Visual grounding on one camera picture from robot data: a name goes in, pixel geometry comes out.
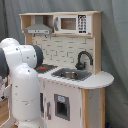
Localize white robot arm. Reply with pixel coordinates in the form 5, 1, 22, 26
0, 38, 46, 128

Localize wooden toy kitchen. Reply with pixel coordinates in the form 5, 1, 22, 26
20, 11, 114, 128

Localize grey toy sink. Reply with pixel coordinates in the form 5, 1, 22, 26
52, 68, 92, 81

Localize black toy faucet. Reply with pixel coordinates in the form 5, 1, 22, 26
75, 51, 93, 70

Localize black stovetop red burners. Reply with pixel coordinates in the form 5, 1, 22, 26
36, 64, 55, 73

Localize grey ice dispenser panel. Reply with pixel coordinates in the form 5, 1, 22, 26
54, 94, 70, 120

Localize white toy microwave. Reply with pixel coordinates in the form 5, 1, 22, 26
54, 14, 91, 34

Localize grey range hood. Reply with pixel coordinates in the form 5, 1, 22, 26
24, 16, 53, 34

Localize grey cabinet door handle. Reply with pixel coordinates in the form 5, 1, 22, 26
47, 102, 51, 120

